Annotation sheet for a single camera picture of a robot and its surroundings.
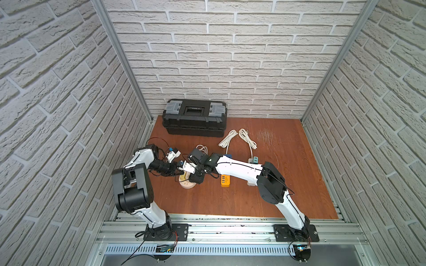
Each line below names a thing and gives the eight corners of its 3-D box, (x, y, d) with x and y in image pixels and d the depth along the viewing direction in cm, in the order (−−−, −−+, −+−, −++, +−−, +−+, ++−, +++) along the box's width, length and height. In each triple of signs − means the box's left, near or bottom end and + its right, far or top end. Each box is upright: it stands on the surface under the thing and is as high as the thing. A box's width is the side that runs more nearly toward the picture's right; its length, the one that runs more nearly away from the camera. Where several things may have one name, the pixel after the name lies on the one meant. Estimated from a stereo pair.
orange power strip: (221, 187, 90) (221, 184, 87) (220, 177, 93) (221, 174, 90) (229, 187, 90) (230, 184, 87) (229, 177, 93) (229, 174, 90)
